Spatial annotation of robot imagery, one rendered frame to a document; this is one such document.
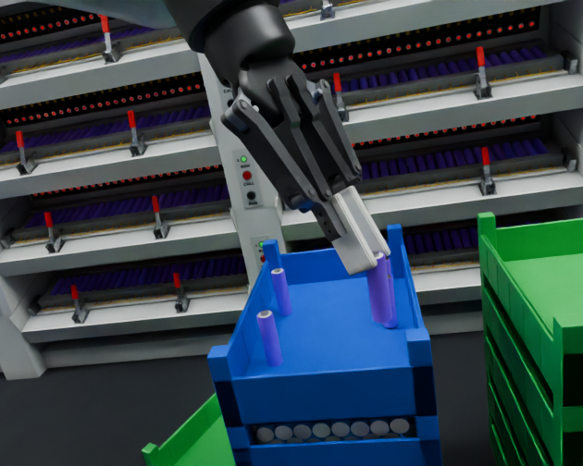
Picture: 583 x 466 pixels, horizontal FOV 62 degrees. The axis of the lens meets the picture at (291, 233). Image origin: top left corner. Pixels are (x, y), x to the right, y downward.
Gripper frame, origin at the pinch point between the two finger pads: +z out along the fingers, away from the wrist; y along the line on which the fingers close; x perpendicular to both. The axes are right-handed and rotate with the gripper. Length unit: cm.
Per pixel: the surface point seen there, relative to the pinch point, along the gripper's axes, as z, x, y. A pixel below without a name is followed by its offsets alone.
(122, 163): -31, 63, 23
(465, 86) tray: -9, 8, 63
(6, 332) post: -13, 112, 1
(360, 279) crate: 9.4, 19.1, 20.7
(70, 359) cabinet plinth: 1, 110, 11
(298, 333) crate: 9.4, 19.1, 5.1
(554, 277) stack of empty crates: 19.5, -2.8, 28.2
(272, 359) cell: 9.1, 17.1, -1.7
